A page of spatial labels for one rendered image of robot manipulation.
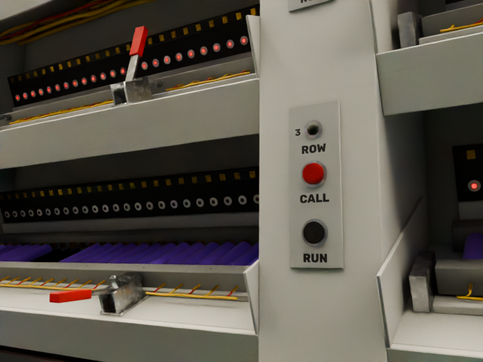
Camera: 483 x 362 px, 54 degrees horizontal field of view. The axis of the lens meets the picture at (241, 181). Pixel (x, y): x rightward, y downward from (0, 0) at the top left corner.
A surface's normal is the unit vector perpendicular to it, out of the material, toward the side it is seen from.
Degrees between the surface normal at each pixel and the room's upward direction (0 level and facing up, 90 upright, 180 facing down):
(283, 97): 90
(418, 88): 112
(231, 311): 23
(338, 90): 90
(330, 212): 90
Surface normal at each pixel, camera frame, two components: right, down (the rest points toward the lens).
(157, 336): -0.47, 0.24
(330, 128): -0.51, -0.15
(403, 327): -0.18, -0.97
